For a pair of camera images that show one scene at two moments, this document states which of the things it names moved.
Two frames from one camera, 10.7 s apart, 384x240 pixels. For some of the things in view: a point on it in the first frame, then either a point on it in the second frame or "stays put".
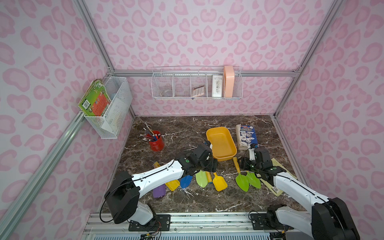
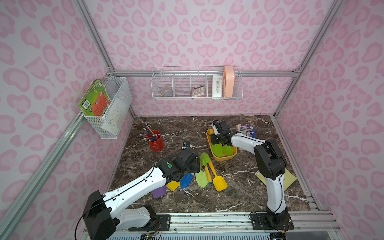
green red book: x=96 y=100 stays put
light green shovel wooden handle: x=202 y=178 stays put
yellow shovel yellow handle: x=219 y=182 stays put
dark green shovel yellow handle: x=253 y=180 → x=217 y=149
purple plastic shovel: x=159 y=191 stays put
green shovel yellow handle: x=242 y=180 → x=227 y=150
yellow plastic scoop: x=172 y=185 stays put
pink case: x=229 y=81 stays put
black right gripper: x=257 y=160 → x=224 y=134
